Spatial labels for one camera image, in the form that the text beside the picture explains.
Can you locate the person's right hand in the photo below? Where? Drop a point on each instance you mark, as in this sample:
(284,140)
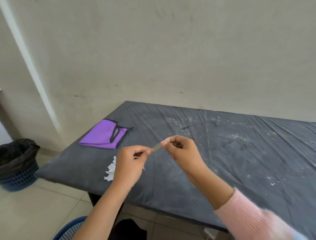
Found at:
(187,158)

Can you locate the person's left forearm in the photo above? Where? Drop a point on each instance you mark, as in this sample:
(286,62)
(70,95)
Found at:
(101,215)

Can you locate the dark grey covered table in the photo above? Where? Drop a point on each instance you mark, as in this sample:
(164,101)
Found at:
(160,118)

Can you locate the black garbage bag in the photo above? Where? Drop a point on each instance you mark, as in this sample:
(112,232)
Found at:
(14,153)

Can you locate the purple cloth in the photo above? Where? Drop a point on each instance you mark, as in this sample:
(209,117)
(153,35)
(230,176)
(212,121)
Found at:
(98,136)

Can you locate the person's left hand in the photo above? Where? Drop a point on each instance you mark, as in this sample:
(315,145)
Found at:
(128,168)

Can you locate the person's right forearm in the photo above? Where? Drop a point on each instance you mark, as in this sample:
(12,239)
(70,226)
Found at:
(242,215)

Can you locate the translucent tape piece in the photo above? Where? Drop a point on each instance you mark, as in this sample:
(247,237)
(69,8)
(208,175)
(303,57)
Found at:
(157,147)

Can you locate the gathered paper scraps pile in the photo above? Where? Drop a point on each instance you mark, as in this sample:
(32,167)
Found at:
(111,170)

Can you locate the blue mesh waste basket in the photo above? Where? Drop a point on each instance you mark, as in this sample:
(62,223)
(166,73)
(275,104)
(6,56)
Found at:
(69,230)

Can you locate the white wall conduit strip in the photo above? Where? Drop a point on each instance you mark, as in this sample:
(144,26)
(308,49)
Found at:
(32,71)

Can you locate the person's black trousers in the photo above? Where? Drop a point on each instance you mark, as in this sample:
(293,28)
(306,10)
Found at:
(128,231)

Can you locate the white cabinet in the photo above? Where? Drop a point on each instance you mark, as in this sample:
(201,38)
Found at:
(3,136)

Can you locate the blue plastic waste basket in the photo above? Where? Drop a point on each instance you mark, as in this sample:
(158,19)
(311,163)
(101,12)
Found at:
(19,179)

